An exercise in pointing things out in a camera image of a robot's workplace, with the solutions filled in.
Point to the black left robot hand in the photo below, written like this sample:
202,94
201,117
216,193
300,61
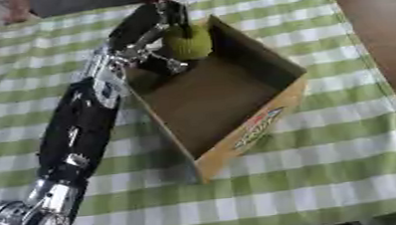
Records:
138,25

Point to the green knitted toy fruit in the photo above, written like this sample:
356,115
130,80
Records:
188,42

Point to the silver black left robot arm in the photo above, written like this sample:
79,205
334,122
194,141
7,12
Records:
77,126

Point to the tan cardboard box brown inside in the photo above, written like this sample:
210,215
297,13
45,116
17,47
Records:
217,93

